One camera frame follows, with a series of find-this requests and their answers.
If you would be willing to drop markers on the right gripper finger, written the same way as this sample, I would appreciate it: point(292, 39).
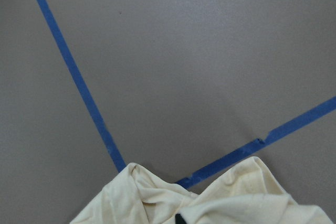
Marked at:
point(179, 219)

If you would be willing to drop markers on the cream long sleeve shirt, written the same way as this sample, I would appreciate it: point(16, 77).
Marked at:
point(246, 193)

